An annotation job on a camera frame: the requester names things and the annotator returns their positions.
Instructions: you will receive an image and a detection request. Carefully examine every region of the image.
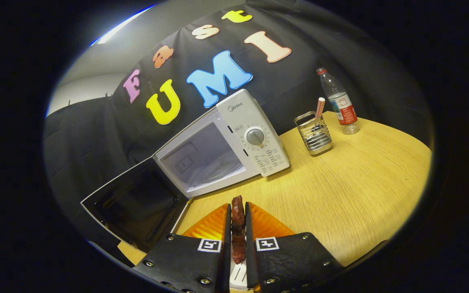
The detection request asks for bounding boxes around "red meat strip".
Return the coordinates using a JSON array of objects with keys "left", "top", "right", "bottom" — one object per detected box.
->
[{"left": 230, "top": 195, "right": 246, "bottom": 265}]

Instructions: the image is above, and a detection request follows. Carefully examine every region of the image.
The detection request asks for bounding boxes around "metal wire utensil holder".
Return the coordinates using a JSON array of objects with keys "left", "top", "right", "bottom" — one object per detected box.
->
[{"left": 294, "top": 111, "right": 333, "bottom": 157}]

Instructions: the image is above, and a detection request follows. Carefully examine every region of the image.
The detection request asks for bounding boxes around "clear plastic water bottle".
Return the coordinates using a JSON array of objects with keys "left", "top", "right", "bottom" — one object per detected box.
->
[{"left": 316, "top": 67, "right": 360, "bottom": 135}]

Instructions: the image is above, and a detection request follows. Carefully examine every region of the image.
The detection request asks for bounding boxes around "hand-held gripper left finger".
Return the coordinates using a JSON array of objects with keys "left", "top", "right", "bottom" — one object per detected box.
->
[{"left": 133, "top": 203, "right": 232, "bottom": 293}]

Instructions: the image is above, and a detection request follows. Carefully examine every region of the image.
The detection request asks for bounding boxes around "red white striped stick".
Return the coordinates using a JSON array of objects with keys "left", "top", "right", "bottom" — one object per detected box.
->
[{"left": 314, "top": 97, "right": 326, "bottom": 122}]

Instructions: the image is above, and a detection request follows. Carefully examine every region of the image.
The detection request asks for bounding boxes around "small white ridged tray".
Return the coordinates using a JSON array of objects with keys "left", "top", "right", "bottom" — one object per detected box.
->
[{"left": 230, "top": 260, "right": 248, "bottom": 291}]

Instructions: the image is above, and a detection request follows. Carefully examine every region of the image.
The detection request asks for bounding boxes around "white toaster oven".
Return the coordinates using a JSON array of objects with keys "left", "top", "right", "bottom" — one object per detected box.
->
[{"left": 81, "top": 89, "right": 291, "bottom": 253}]

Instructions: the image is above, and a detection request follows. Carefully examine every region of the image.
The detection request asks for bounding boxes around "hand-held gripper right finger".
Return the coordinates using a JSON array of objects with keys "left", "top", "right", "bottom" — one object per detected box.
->
[{"left": 245, "top": 201, "right": 345, "bottom": 291}]

